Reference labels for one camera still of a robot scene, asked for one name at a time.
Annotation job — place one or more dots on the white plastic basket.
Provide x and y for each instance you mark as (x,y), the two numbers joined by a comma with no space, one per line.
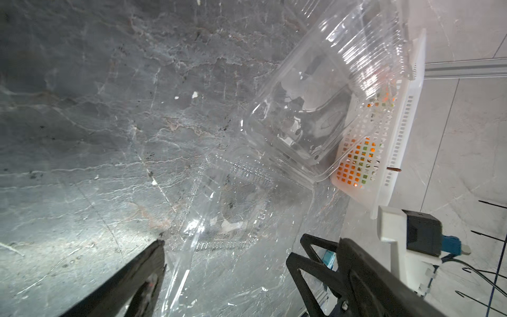
(370,156)

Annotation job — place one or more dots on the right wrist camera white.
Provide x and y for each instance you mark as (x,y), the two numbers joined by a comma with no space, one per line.
(416,243)

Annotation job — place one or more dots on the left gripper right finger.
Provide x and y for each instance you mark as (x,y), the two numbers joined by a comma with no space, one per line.
(371,290)

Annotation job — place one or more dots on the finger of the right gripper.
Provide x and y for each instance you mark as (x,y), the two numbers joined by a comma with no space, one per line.
(315,267)

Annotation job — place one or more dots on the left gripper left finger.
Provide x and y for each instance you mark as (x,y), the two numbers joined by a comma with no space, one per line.
(137,284)

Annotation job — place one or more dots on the clear clamshell container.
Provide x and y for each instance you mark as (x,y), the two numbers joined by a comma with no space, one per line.
(338,81)
(227,249)

